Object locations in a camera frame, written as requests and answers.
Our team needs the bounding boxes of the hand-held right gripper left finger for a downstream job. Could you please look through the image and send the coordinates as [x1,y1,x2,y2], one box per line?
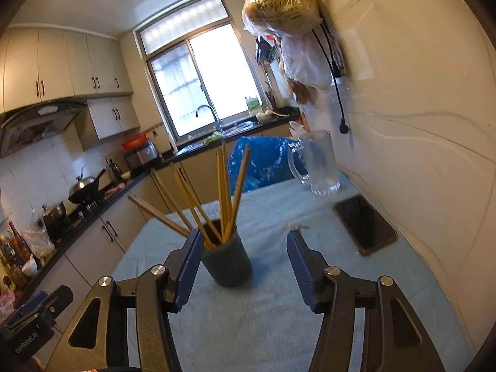
[44,228,205,372]

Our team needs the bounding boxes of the black smartphone in case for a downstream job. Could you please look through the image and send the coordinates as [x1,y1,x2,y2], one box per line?
[332,195,398,256]

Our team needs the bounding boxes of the beige wall cabinets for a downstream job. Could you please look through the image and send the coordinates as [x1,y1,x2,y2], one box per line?
[0,27,141,152]

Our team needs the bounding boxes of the dark grey chopstick holder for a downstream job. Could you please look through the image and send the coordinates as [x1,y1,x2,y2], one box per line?
[201,219,253,288]

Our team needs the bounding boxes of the blue plastic bag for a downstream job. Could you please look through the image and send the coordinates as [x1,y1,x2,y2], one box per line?
[227,136,307,196]

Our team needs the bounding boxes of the hanging white plastic bag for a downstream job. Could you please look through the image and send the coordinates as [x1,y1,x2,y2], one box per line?
[281,33,334,90]

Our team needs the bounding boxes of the black cable with plug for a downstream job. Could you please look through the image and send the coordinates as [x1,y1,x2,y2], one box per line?
[310,19,351,136]

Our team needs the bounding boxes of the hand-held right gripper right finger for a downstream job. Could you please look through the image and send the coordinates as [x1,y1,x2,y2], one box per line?
[286,229,446,372]

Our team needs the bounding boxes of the black kitchen countertop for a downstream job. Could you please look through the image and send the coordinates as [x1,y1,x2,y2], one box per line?
[0,106,301,307]

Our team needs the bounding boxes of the row of condiment bottles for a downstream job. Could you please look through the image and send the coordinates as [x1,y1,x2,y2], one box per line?
[0,221,29,291]

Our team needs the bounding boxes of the hanging brown dried food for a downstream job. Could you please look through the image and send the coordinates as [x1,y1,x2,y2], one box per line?
[289,78,315,105]

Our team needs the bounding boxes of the range hood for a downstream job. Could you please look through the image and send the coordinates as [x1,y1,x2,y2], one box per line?
[0,100,89,159]

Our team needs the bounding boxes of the black wok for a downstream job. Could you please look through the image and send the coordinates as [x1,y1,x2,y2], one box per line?
[68,166,107,204]

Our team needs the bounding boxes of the clear glass pitcher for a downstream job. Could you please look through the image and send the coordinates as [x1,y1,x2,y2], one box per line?
[287,130,342,197]

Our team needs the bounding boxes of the metal cooking pot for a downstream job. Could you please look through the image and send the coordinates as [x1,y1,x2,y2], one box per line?
[41,201,67,237]

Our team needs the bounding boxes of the steel kitchen sink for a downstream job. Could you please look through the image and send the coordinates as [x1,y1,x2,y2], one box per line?
[176,120,254,156]

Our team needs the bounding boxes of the clear plastic bag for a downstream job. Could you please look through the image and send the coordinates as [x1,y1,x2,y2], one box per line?
[21,228,55,264]

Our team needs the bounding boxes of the hanging bag of bread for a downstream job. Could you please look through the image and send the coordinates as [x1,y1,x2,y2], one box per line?
[242,0,324,38]

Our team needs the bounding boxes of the metal faucet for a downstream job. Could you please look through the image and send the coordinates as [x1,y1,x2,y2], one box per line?
[196,104,223,132]

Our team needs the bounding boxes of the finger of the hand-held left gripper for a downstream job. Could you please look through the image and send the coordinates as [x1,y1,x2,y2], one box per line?
[0,290,49,328]
[37,285,74,320]

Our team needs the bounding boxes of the grey-blue tablecloth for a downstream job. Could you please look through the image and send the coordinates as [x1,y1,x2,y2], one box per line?
[110,170,475,372]

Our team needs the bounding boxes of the kitchen window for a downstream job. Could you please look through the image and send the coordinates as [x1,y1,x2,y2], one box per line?
[134,0,264,144]

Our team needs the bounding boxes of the silver rice cooker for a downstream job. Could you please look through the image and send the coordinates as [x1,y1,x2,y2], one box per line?
[124,141,159,169]

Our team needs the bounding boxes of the red bowl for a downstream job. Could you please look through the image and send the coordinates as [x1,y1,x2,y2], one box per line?
[121,132,149,152]

